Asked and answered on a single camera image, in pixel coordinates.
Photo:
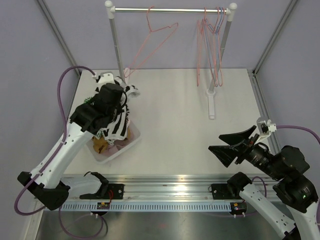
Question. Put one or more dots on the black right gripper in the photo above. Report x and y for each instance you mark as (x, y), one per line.
(226, 153)

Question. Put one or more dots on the pink wire hanger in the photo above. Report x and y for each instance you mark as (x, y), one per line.
(218, 51)

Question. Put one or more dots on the light blue wire hanger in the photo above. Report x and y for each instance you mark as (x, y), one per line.
(212, 44)

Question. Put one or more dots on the black white striped tank top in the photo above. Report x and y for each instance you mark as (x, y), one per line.
(118, 128)

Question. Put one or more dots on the tan brown tank top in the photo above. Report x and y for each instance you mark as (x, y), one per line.
(100, 144)

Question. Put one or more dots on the green white striped tank top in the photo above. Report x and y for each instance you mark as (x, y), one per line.
(89, 100)

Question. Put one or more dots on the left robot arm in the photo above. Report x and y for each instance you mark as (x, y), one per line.
(45, 181)

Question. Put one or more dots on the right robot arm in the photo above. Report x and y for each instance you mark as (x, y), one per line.
(287, 167)

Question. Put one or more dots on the white plastic basket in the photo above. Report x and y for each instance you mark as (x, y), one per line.
(100, 159)

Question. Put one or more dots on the white clothes rack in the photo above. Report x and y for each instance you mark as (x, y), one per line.
(212, 14)

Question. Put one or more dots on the aluminium mounting rail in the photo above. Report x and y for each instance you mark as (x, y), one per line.
(167, 188)

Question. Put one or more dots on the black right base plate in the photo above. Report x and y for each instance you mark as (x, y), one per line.
(220, 191)

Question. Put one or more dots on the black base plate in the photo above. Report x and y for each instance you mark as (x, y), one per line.
(113, 191)
(220, 191)

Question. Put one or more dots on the white slotted cable duct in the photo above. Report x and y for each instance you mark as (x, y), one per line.
(119, 206)

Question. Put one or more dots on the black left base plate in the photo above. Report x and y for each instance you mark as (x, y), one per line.
(113, 191)

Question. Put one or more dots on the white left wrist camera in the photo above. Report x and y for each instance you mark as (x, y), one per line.
(104, 78)

